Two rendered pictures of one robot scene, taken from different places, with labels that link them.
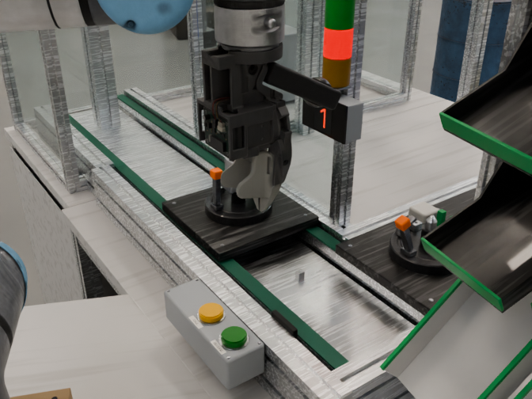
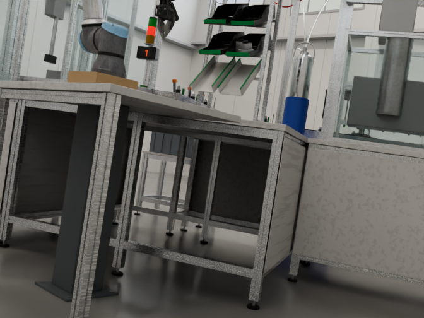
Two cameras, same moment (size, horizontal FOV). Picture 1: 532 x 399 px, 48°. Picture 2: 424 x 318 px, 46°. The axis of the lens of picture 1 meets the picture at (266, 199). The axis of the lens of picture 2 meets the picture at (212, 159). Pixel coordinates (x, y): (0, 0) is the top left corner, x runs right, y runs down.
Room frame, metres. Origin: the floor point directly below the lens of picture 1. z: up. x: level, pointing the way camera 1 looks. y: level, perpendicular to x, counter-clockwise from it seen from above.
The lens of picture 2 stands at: (-1.56, 1.25, 0.67)
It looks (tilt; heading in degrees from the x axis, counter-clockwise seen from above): 0 degrees down; 323
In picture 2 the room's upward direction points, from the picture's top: 9 degrees clockwise
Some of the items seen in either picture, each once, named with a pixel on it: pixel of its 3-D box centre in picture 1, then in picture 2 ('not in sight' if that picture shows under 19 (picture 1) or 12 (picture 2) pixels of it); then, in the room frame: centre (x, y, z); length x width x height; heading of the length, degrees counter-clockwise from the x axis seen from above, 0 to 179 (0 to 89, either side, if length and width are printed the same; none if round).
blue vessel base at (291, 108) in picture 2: not in sight; (294, 118); (0.78, -1.14, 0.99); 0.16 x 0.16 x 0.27
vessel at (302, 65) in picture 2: not in sight; (301, 70); (0.78, -1.14, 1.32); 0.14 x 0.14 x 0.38
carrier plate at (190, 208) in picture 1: (238, 212); not in sight; (1.10, 0.06, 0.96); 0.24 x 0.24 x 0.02; 35
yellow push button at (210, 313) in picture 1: (210, 314); not in sight; (0.77, 0.09, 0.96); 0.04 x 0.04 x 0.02
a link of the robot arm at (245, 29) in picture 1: (251, 24); not in sight; (0.65, 0.02, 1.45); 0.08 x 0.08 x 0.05
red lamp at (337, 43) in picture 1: (338, 41); (151, 31); (1.05, -0.12, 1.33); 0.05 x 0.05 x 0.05
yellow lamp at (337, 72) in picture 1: (336, 70); (150, 40); (1.05, -0.12, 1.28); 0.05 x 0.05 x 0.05
